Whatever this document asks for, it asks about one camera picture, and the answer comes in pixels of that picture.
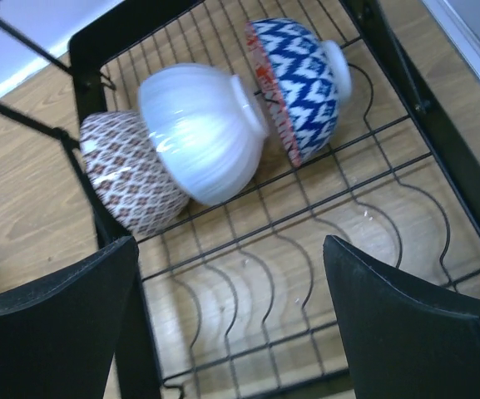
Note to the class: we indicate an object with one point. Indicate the blue zigzag pattern bowl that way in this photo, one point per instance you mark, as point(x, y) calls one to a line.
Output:
point(304, 80)

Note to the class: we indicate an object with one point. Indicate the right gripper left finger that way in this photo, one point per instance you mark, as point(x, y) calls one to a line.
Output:
point(58, 333)

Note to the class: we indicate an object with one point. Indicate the brown lattice pattern bowl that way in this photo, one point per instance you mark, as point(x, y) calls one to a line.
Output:
point(127, 173)

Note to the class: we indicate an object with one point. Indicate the black two-tier dish rack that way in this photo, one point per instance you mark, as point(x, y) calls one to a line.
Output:
point(232, 300)

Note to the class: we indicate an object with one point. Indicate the white ribbed bowl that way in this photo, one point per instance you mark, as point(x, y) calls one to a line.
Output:
point(207, 127)

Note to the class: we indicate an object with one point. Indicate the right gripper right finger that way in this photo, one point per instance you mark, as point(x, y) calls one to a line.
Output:
point(403, 337)

